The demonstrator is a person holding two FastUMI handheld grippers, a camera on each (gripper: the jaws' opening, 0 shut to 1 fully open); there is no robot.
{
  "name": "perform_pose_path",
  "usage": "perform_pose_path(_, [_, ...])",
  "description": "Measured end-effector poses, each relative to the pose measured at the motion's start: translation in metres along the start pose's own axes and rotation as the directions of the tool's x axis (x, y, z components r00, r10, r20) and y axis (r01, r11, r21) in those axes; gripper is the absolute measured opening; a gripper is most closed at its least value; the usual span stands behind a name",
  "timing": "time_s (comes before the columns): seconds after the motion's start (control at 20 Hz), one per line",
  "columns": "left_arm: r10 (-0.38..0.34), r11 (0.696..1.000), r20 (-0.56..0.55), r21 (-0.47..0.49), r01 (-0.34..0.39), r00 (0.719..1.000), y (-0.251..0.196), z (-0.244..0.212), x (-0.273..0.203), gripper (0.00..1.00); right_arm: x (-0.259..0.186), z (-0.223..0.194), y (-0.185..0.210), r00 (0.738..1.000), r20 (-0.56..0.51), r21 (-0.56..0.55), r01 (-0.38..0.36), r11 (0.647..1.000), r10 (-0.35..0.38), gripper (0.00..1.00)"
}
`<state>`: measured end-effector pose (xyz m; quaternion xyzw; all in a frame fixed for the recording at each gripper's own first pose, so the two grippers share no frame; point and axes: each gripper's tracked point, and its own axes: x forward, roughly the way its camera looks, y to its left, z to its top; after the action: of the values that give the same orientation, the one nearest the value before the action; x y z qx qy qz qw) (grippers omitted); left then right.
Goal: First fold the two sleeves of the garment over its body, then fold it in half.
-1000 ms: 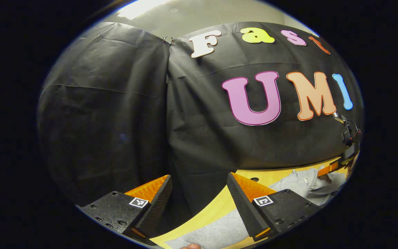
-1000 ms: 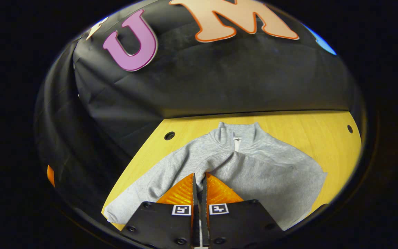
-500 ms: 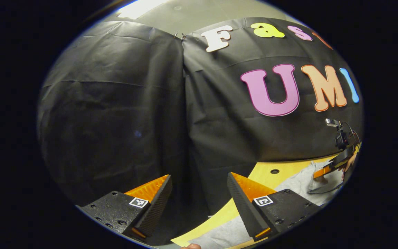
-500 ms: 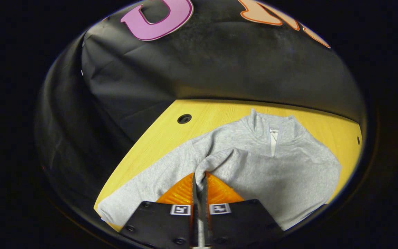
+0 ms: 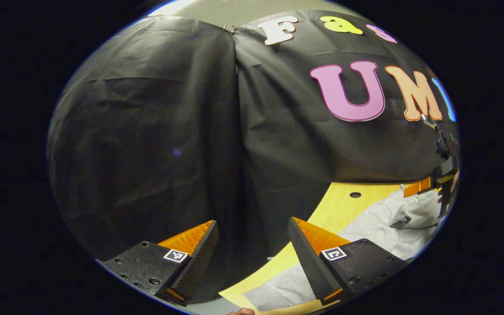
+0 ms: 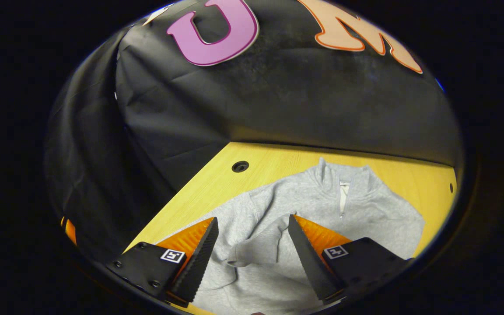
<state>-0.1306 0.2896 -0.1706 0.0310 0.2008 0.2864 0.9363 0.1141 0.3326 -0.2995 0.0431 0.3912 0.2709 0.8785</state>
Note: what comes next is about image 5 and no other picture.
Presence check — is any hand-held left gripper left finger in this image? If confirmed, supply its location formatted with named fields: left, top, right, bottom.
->
left=98, top=220, right=219, bottom=307

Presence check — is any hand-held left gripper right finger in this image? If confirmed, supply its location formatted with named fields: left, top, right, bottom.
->
left=287, top=217, right=409, bottom=306

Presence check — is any grey zip-neck sweatshirt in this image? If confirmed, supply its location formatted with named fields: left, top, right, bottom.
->
left=243, top=186, right=449, bottom=312

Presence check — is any black backdrop cloth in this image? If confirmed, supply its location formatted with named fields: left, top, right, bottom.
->
left=46, top=9, right=459, bottom=302

